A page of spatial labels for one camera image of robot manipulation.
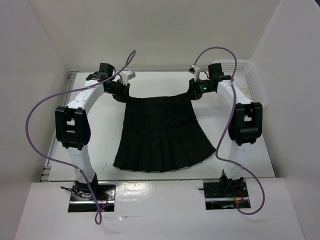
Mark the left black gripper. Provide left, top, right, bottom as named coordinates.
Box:
left=105, top=79, right=131, bottom=104

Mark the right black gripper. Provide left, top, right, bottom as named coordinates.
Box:
left=183, top=76, right=215, bottom=101

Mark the black pleated skirt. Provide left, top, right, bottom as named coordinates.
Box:
left=113, top=92, right=216, bottom=172

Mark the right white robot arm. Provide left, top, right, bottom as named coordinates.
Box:
left=188, top=63, right=263, bottom=197

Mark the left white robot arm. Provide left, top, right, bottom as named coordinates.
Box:
left=55, top=63, right=136, bottom=200

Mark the orange rubber band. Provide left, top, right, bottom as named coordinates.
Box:
left=240, top=88, right=248, bottom=94

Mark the white plastic basket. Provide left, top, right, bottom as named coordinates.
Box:
left=213, top=59, right=268, bottom=109

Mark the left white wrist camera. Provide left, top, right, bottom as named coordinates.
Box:
left=120, top=70, right=136, bottom=85

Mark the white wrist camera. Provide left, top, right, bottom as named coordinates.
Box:
left=188, top=65, right=202, bottom=82
left=120, top=70, right=136, bottom=85

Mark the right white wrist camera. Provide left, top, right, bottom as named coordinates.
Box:
left=188, top=65, right=202, bottom=82

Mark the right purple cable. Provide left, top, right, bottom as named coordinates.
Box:
left=193, top=46, right=266, bottom=216

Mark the purple cable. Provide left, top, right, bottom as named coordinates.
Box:
left=193, top=46, right=266, bottom=216
left=24, top=49, right=137, bottom=225

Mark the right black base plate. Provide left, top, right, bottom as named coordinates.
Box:
left=198, top=180, right=251, bottom=210

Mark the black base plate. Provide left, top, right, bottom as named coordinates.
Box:
left=61, top=180, right=118, bottom=213
left=198, top=180, right=251, bottom=210

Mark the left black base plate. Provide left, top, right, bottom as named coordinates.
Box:
left=61, top=180, right=118, bottom=213

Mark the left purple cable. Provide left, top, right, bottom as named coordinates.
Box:
left=24, top=49, right=137, bottom=225

